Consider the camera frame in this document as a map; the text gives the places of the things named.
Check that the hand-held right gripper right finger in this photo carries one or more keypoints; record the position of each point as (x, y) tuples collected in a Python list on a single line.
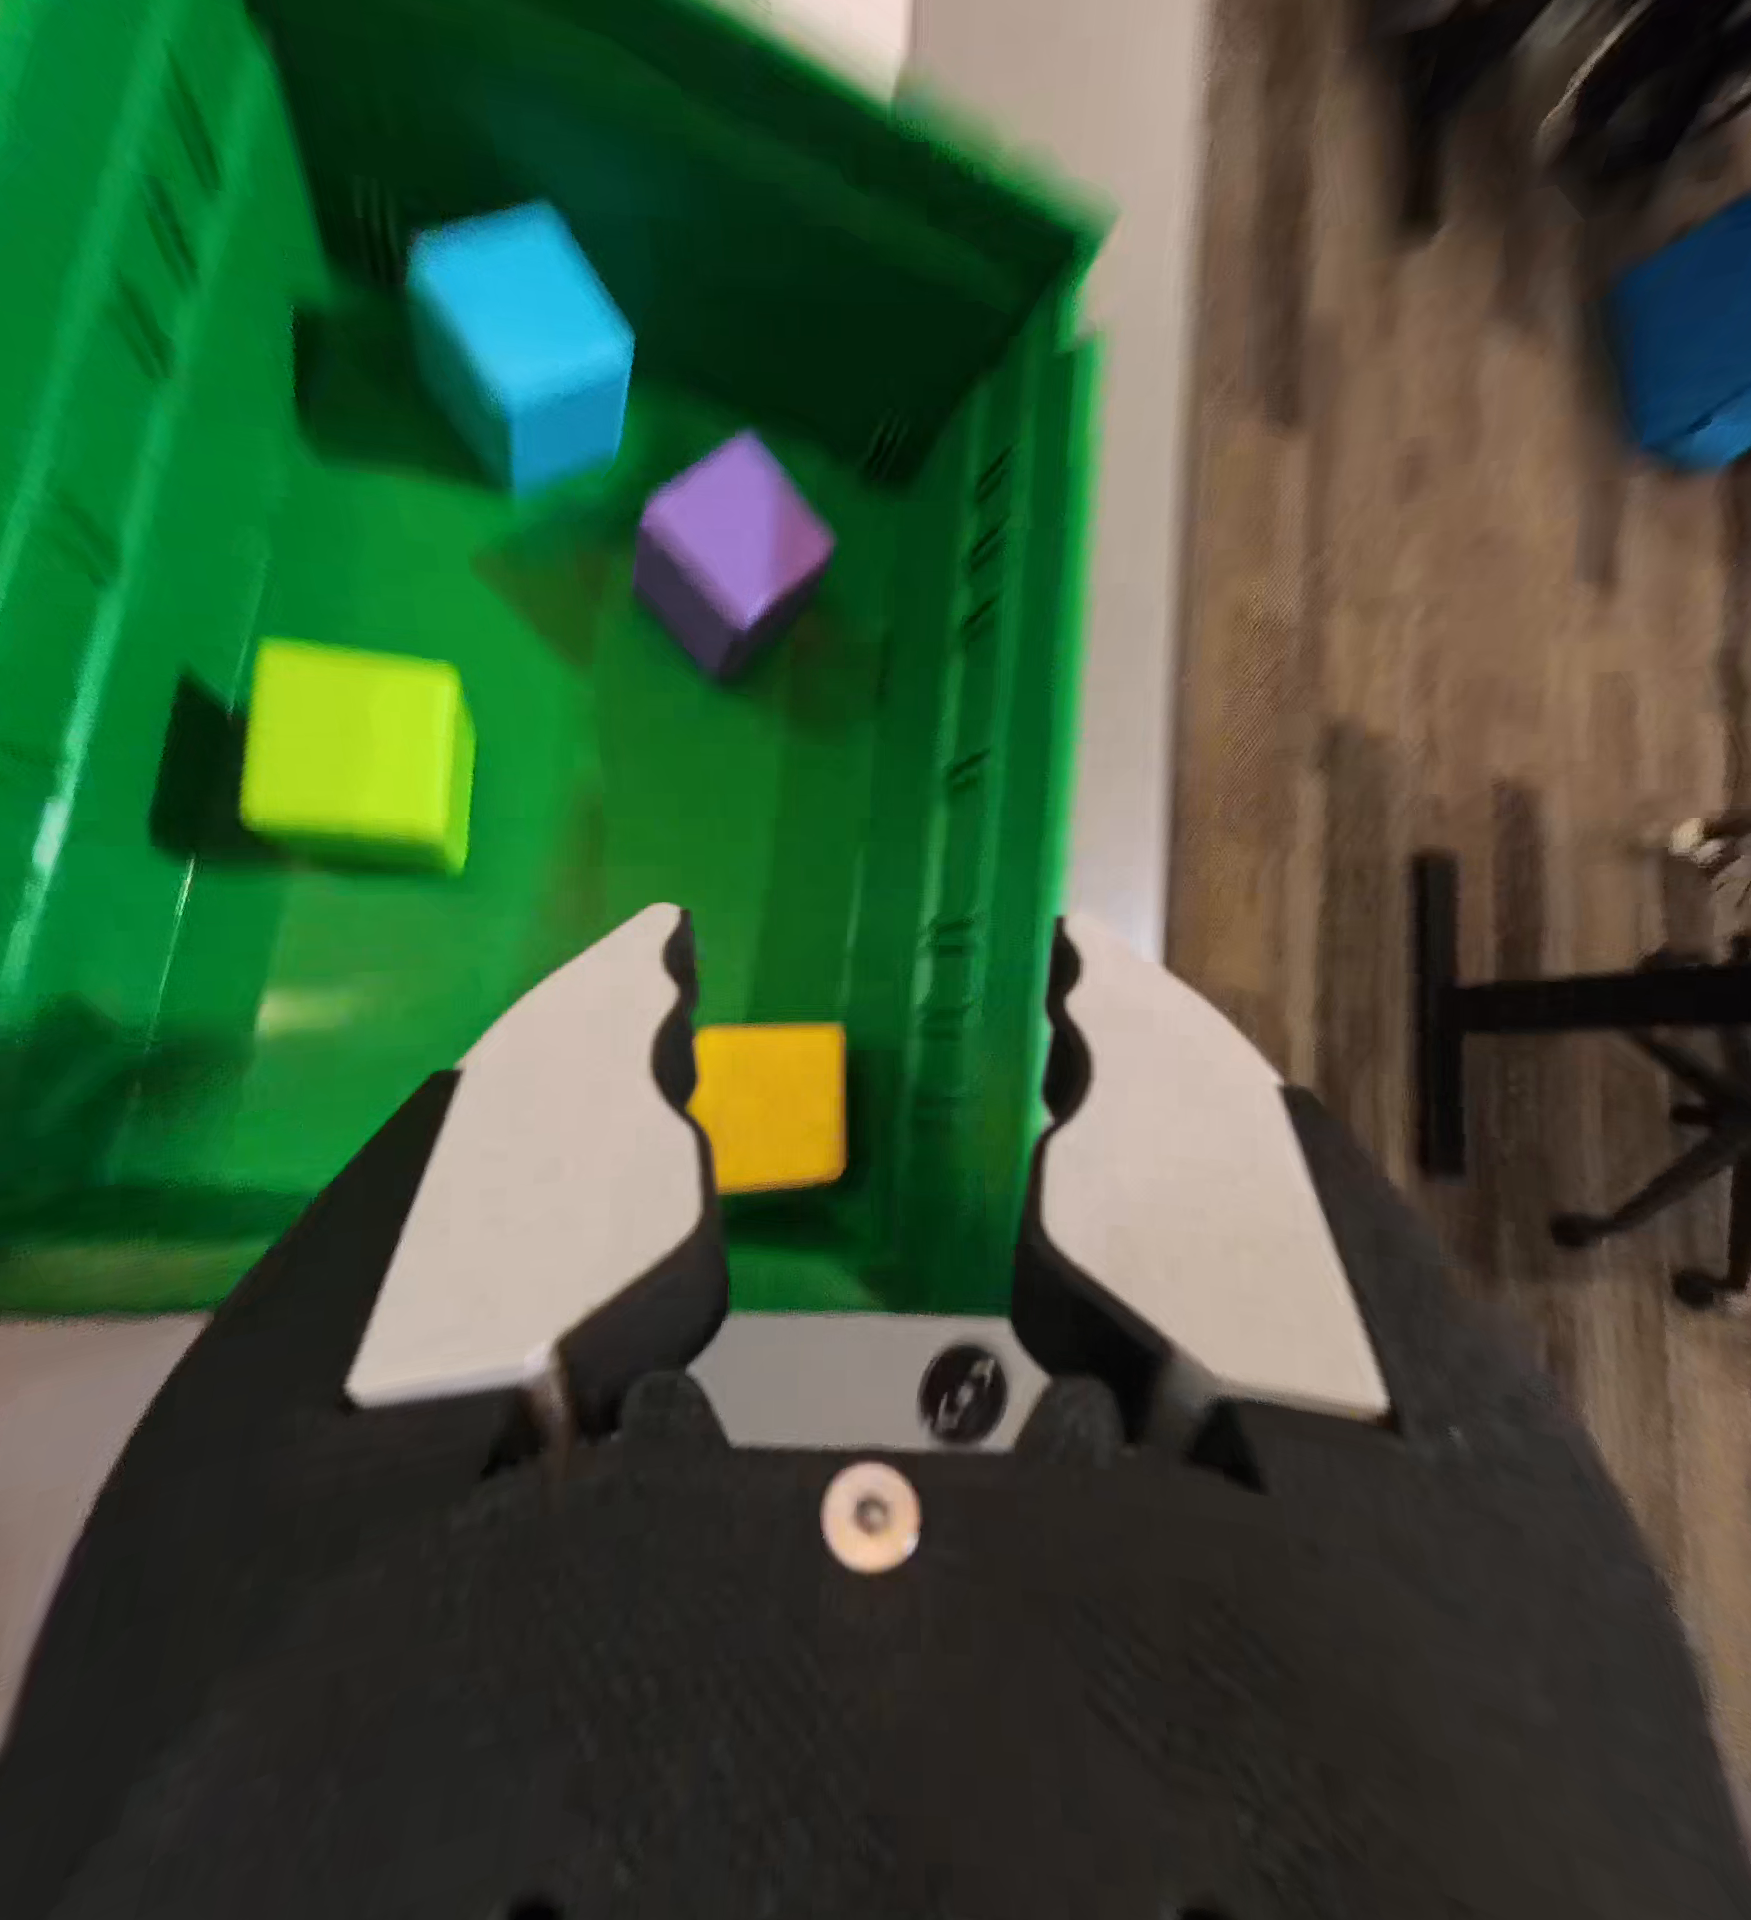
[(1205, 1230)]

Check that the blue fabric bag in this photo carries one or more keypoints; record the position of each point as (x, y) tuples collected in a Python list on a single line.
[(1728, 345)]

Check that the yellow cube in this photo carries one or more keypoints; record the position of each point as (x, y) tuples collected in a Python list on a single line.
[(770, 1112)]

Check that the blue cube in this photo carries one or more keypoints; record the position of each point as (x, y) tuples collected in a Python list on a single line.
[(514, 345)]

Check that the metal desk grommet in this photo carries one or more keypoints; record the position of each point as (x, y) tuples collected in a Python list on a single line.
[(968, 1394)]

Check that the grey desk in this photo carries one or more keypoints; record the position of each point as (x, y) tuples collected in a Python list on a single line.
[(7, 1501)]

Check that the lime green cube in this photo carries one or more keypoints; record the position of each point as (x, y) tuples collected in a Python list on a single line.
[(359, 750)]

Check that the purple cube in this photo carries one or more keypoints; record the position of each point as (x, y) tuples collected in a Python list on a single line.
[(732, 548)]

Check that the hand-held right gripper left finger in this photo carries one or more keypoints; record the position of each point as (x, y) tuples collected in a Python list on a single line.
[(544, 1215)]

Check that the green plastic bin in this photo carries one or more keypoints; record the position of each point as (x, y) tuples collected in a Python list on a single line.
[(95, 448)]

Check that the black rolling chair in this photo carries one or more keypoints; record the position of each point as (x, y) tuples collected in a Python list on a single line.
[(1640, 997)]

